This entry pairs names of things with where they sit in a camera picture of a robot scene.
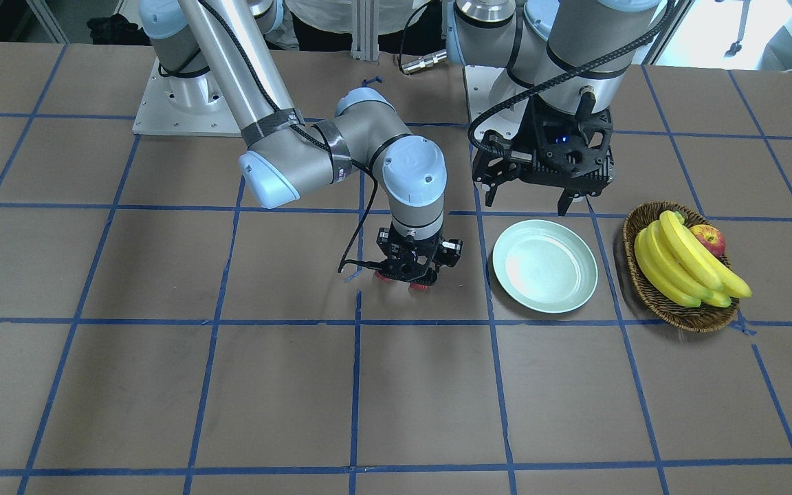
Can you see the aluminium frame post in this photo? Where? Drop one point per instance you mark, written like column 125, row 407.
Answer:
column 364, row 31

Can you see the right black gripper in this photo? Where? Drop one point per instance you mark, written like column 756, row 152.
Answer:
column 452, row 251

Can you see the red apple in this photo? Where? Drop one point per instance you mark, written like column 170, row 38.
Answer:
column 711, row 238

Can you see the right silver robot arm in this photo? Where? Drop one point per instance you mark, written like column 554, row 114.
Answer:
column 213, row 57

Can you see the yellow banana bunch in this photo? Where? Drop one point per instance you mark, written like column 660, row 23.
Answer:
column 684, row 271

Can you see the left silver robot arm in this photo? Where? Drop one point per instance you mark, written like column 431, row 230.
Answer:
column 584, row 51

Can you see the silver cable connector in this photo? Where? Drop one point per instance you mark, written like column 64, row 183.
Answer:
column 425, row 62

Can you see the light green plate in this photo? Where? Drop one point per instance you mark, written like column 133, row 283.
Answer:
column 545, row 266

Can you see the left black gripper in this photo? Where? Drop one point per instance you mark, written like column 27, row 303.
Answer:
column 528, row 132

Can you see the woven wicker basket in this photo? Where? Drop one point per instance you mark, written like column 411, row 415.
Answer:
column 641, row 295

